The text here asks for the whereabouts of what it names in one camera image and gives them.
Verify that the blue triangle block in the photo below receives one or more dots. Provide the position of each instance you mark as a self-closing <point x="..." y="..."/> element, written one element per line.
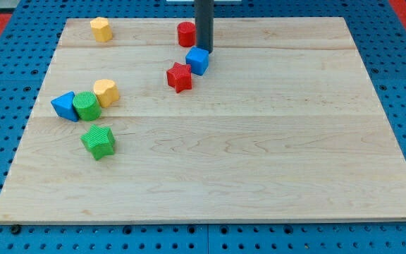
<point x="63" y="106"/>

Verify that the light wooden board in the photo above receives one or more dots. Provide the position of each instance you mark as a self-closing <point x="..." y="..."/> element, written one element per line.
<point x="284" y="126"/>

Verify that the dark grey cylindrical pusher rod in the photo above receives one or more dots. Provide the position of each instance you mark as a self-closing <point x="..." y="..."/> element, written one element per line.
<point x="204" y="22"/>

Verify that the red star block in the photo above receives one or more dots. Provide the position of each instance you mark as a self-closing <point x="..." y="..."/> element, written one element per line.
<point x="179" y="76"/>

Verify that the yellow heart block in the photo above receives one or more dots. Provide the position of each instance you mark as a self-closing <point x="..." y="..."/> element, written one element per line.
<point x="106" y="91"/>

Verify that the yellow hexagon block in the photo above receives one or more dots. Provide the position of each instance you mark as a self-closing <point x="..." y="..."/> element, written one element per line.
<point x="101" y="29"/>

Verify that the green cylinder block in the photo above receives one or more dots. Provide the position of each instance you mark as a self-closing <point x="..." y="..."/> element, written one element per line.
<point x="87" y="106"/>

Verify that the green star block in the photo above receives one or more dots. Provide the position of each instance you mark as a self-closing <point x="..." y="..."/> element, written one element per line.
<point x="99" y="141"/>

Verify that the blue cube block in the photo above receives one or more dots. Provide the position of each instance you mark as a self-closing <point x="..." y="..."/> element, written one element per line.
<point x="198" y="59"/>

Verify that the red cylinder block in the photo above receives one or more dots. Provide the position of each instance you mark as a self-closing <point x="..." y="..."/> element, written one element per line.
<point x="186" y="34"/>

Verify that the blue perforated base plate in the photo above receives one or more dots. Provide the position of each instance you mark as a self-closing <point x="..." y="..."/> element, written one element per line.
<point x="26" y="48"/>

